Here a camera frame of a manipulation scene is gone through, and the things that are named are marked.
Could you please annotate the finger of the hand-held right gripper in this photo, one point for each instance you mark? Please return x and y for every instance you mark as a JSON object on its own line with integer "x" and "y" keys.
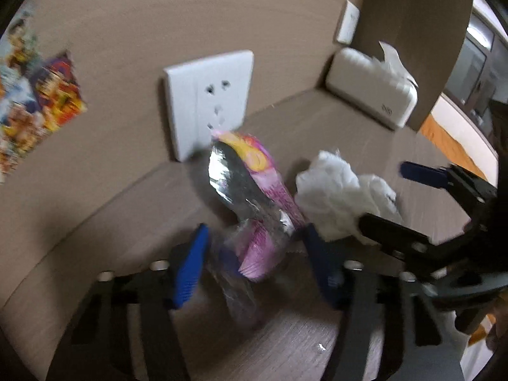
{"x": 393, "y": 236}
{"x": 422, "y": 174}

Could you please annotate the white tissue sheet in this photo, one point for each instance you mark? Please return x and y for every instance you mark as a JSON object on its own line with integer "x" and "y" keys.
{"x": 395, "y": 63}

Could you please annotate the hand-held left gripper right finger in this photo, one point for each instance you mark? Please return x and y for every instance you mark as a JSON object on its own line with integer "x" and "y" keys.
{"x": 321, "y": 266}

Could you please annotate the white tissue box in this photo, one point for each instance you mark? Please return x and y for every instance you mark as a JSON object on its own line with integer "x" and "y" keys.
{"x": 365, "y": 87}

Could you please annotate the white wall switch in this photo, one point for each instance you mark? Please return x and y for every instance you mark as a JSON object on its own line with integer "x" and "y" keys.
{"x": 348, "y": 22}

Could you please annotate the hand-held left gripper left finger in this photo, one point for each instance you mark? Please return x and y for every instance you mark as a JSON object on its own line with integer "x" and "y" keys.
{"x": 188, "y": 266}

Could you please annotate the clear plastic bag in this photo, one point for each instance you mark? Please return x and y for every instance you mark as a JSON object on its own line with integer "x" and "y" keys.
{"x": 238, "y": 297}

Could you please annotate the white wall socket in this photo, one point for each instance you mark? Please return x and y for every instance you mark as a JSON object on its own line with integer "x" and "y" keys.
{"x": 214, "y": 99}

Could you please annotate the glass pane with dark frame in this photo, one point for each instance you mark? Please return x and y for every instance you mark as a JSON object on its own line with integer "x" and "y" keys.
{"x": 472, "y": 67}

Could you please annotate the colourful cartoon wall sticker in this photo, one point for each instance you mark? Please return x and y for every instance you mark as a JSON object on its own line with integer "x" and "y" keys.
{"x": 35, "y": 103}

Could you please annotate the bed with orange blanket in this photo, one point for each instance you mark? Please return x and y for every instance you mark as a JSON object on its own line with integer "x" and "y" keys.
{"x": 452, "y": 143}

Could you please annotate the pink foil snack wrapper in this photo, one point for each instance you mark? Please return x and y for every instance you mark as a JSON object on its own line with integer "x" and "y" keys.
{"x": 254, "y": 190}

